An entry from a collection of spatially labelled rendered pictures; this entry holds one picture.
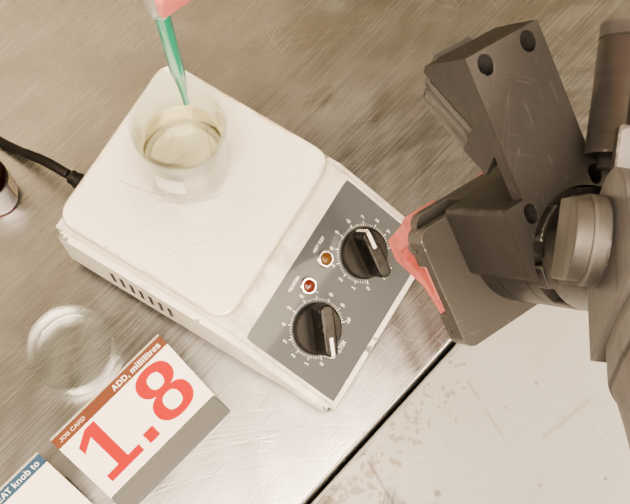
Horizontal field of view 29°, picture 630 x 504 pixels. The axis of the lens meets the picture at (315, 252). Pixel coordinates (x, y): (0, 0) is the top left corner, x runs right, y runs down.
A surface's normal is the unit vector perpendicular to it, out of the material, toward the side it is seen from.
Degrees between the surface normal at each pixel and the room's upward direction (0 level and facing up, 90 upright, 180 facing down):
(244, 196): 0
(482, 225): 78
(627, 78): 45
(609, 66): 67
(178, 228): 0
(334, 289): 30
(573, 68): 0
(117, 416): 40
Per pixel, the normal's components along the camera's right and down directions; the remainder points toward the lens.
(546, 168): 0.44, 0.05
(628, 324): -0.99, -0.15
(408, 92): 0.03, -0.25
